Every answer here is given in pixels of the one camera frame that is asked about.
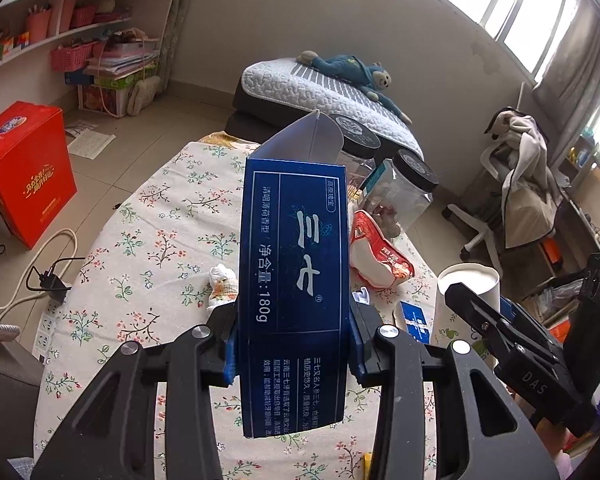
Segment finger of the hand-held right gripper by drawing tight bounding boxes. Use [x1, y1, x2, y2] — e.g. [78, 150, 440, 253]
[445, 282, 563, 366]

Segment small blue white packet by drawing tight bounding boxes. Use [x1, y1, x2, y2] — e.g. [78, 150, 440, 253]
[400, 301, 432, 345]

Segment pink pen holder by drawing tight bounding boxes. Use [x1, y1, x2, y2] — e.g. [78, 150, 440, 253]
[26, 7, 53, 44]

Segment red cardboard box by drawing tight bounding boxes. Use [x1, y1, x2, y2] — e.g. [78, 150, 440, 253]
[0, 101, 78, 251]

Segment white power strip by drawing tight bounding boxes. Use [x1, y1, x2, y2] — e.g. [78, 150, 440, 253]
[32, 304, 62, 357]

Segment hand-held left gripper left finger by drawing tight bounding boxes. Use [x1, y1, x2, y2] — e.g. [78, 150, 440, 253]
[30, 302, 241, 480]

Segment beige plush bag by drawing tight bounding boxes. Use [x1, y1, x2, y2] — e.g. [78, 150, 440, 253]
[127, 76, 162, 117]

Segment paper sheets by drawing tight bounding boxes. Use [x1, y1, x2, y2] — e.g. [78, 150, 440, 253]
[65, 119, 116, 160]

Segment grey curtain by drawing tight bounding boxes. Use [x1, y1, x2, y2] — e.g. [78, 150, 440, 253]
[164, 0, 202, 92]
[532, 10, 600, 167]

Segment white office chair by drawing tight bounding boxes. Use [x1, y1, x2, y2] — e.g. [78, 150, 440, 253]
[442, 107, 568, 276]

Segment stack of papers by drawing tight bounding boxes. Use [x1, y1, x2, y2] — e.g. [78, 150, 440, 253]
[85, 35, 161, 79]

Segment white paper cup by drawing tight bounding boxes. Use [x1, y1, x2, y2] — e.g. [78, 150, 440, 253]
[436, 261, 502, 366]

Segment grey quilted mat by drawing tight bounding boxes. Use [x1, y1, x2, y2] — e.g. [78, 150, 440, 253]
[240, 55, 426, 161]

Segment colourful toy blocks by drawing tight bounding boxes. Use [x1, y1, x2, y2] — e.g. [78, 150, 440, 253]
[0, 30, 31, 69]

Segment red white box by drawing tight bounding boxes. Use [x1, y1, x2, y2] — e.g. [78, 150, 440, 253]
[77, 82, 131, 119]

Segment large pink basket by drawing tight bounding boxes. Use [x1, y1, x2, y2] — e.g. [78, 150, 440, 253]
[50, 42, 96, 72]

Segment wooden desk shelf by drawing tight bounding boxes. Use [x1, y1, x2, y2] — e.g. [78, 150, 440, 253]
[520, 135, 600, 311]

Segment black charger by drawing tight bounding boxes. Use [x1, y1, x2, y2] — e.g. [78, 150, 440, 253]
[26, 257, 87, 306]

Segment blue monkey plush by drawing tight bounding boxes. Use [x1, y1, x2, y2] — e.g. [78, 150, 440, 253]
[296, 50, 414, 124]

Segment floral tablecloth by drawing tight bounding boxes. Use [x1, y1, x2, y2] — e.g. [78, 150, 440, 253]
[32, 132, 481, 480]

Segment large window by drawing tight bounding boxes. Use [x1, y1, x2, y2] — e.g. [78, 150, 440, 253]
[405, 0, 582, 87]

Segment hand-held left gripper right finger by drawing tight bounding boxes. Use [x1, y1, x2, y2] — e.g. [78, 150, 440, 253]
[347, 290, 561, 480]

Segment clear jar with black lid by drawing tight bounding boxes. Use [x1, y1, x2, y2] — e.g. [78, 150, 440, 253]
[329, 113, 383, 198]
[362, 148, 440, 241]

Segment green white box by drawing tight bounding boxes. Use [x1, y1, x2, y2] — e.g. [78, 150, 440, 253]
[65, 62, 159, 92]

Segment blue toothpaste box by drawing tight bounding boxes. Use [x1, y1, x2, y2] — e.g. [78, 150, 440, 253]
[240, 110, 353, 441]

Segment small pink basket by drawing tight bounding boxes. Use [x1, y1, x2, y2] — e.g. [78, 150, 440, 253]
[70, 5, 99, 29]

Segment red snack packet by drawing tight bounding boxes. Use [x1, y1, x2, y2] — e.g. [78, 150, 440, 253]
[350, 210, 416, 289]

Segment beige blanket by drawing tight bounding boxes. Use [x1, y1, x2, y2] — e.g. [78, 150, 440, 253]
[482, 107, 567, 242]

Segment white cable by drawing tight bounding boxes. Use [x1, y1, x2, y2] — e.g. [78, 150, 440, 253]
[0, 227, 79, 312]

